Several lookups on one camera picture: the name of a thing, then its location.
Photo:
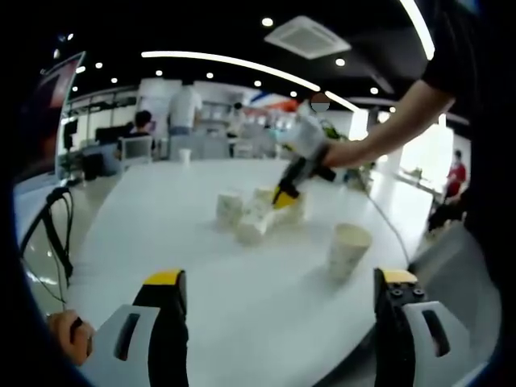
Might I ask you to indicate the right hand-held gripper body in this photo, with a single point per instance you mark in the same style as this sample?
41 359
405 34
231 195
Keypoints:
306 135

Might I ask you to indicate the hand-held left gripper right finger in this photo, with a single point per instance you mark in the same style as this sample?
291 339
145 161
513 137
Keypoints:
393 342

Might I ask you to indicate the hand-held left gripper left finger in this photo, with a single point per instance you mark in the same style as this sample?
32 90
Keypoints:
165 342

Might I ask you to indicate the cluster of paper cups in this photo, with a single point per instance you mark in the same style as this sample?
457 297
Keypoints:
250 225

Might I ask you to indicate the printed white paper cup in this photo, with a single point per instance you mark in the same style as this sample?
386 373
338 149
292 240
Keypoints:
346 254

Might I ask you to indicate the person's right hand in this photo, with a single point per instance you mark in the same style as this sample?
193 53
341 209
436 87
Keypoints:
340 155

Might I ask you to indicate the person's left hand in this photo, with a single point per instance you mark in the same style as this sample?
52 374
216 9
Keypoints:
68 334

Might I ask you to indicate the grey partition counter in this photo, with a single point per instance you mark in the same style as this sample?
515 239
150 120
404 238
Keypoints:
201 147

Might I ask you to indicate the ceiling air conditioner vent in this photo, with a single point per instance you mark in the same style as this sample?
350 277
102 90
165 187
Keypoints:
306 36

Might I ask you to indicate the white table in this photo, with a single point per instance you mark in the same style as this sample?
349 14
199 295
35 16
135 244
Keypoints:
262 314

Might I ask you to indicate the round ceiling spotlights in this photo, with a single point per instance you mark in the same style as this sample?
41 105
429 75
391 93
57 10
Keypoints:
267 22

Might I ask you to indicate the white ceiling light strip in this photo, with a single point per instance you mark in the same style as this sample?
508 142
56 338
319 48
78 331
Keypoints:
161 53
423 36

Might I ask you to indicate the white chair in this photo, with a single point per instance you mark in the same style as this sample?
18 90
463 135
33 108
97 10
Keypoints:
137 149

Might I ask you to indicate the black monitor on stand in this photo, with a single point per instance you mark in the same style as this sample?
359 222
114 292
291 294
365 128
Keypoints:
70 129

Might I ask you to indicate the red and blue wall banner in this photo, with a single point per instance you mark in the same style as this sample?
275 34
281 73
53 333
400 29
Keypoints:
282 105

